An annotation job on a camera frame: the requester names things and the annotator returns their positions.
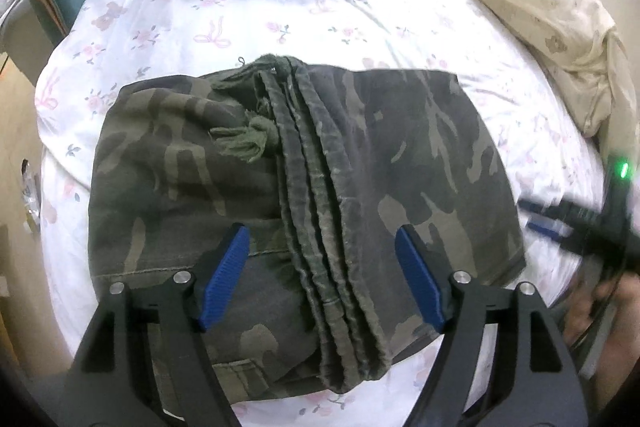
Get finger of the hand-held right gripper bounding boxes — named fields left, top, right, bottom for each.
left=526, top=218, right=603, bottom=255
left=517, top=198, right=603, bottom=230

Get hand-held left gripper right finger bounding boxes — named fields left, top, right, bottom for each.
left=395, top=224, right=591, bottom=427

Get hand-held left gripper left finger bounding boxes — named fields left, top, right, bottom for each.
left=62, top=223, right=251, bottom=427

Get camouflage pants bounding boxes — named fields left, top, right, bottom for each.
left=87, top=52, right=527, bottom=395

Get person's right hand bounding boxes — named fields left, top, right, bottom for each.
left=565, top=277, right=640, bottom=348

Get cream printed blanket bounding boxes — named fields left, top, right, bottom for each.
left=344, top=0, right=637, bottom=138

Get clear plastic packet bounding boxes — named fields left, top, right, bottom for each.
left=19, top=157, right=43, bottom=230

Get white floral bed sheet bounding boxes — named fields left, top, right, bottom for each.
left=34, top=0, right=608, bottom=427

